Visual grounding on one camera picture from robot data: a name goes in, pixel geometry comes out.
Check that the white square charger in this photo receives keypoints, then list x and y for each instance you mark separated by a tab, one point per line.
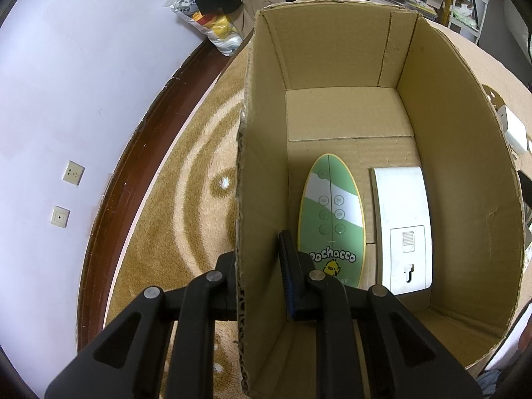
513	131

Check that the white rectangular device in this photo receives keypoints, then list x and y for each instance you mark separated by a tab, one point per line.
399	199

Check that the cardboard box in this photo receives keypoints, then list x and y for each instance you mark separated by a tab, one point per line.
457	174

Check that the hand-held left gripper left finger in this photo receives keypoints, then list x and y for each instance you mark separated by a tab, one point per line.
224	286

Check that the cream wall socket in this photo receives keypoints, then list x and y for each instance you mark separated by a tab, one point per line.
60	217
73	172

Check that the green oval remote control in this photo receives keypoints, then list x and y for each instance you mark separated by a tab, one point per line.
332	191

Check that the dark wooden baseboard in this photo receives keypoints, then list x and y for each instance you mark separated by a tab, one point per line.
124	174

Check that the clear plastic bag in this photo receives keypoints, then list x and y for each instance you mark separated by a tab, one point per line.
216	29

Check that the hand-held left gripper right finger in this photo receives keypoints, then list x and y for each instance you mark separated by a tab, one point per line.
291	274

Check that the blue grey cloth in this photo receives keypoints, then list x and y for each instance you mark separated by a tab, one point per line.
492	380

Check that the tan patterned shaggy rug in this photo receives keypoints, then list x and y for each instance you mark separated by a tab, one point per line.
166	199

